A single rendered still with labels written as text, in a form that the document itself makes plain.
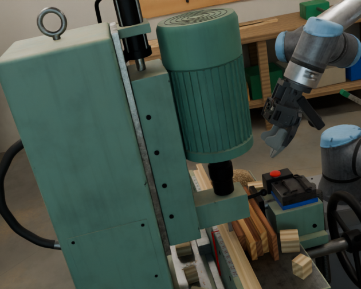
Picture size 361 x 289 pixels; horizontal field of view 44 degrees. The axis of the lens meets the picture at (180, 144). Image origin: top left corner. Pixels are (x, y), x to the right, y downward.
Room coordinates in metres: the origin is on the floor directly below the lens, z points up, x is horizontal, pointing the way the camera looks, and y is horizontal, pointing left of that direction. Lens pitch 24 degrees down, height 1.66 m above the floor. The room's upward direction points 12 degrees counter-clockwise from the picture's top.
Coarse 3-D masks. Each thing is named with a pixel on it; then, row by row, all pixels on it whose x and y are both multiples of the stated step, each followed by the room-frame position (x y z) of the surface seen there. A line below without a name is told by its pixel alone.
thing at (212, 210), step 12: (204, 192) 0.98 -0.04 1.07; (240, 192) 0.95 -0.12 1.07; (204, 204) 0.93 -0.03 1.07; (216, 204) 0.93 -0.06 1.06; (228, 204) 0.93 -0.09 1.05; (240, 204) 0.93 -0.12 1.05; (204, 216) 0.92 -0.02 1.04; (216, 216) 0.93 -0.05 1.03; (228, 216) 0.93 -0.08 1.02; (240, 216) 0.93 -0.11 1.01; (204, 228) 0.92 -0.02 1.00
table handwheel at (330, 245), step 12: (336, 192) 1.07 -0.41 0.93; (336, 204) 1.09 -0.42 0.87; (348, 204) 0.99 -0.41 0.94; (360, 204) 0.96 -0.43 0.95; (336, 216) 1.08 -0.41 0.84; (360, 216) 0.93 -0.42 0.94; (336, 228) 1.11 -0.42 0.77; (348, 228) 1.03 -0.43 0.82; (336, 240) 0.99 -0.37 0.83; (348, 240) 0.98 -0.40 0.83; (360, 240) 0.95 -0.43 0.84; (312, 252) 0.97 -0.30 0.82; (324, 252) 0.97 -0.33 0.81; (336, 252) 1.07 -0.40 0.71; (348, 264) 1.03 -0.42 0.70; (360, 264) 0.97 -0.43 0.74; (348, 276) 1.00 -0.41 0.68; (360, 276) 0.95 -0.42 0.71; (360, 288) 0.93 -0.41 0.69
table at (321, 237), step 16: (304, 240) 0.96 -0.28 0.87; (320, 240) 0.97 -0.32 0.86; (288, 256) 0.88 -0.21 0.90; (224, 272) 0.90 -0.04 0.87; (256, 272) 0.85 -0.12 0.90; (272, 272) 0.84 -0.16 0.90; (288, 272) 0.82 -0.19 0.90; (320, 272) 0.80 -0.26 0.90; (272, 288) 0.78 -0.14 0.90; (288, 288) 0.77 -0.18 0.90; (304, 288) 0.76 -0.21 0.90; (320, 288) 0.75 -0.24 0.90
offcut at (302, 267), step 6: (300, 258) 0.82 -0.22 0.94; (306, 258) 0.81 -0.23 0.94; (294, 264) 0.81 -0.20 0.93; (300, 264) 0.80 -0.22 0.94; (306, 264) 0.80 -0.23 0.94; (294, 270) 0.81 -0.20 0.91; (300, 270) 0.80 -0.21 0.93; (306, 270) 0.80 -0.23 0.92; (300, 276) 0.80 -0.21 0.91; (306, 276) 0.80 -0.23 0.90
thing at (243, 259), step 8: (200, 168) 1.36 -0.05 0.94; (208, 184) 1.24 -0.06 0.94; (224, 224) 1.01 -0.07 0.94; (232, 240) 0.94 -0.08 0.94; (240, 248) 0.90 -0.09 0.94; (240, 256) 0.87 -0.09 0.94; (248, 264) 0.83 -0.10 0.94; (248, 272) 0.81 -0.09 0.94; (256, 280) 0.78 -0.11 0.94; (256, 288) 0.75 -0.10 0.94
